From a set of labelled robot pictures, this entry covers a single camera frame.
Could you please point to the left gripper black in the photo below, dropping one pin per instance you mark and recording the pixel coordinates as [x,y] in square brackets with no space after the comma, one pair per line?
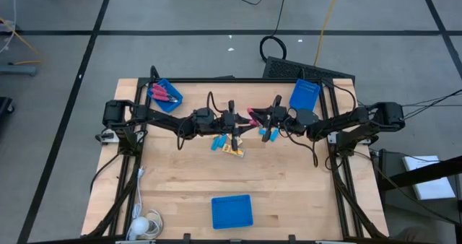
[227,122]

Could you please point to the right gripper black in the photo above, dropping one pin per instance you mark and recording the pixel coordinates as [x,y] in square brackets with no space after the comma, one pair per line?
[278,117]

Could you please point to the blue eraser stick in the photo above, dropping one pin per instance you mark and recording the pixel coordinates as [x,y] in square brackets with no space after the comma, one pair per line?
[262,131]
[274,135]
[215,143]
[222,140]

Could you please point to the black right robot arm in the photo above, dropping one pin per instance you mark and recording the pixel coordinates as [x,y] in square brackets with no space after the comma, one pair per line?
[346,123]

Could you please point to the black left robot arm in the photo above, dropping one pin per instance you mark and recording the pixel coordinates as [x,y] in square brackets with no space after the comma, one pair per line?
[162,119]

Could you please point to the blue slotted plastic basket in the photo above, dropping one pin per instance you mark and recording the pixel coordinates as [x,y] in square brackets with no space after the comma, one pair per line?
[305,92]
[231,212]
[168,107]

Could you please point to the black mesh panel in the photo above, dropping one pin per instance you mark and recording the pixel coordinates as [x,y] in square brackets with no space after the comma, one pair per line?
[288,69]

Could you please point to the black table clamp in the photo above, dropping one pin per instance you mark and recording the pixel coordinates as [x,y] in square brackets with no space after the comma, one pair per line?
[186,237]
[291,238]

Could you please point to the white aluminium profile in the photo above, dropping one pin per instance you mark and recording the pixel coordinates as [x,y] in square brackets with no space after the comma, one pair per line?
[335,242]
[135,242]

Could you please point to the white round lamp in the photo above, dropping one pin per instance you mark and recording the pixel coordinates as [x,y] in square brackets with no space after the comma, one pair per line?
[139,226]

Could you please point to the black metal beam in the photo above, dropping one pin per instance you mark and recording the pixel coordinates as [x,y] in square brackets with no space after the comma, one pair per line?
[422,172]

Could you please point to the white booklet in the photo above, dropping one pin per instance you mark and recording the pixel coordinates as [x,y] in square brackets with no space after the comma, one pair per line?
[427,179]

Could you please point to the grey table foot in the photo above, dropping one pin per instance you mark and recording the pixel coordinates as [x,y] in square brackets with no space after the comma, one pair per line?
[18,70]

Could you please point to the black floor object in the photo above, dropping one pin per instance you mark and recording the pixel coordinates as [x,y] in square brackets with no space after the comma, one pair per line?
[5,107]

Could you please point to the black aluminium table frame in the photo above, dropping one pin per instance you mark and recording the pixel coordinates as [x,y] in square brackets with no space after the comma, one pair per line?
[234,80]

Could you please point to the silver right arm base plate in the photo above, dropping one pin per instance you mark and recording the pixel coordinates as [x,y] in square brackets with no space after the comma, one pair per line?
[332,137]

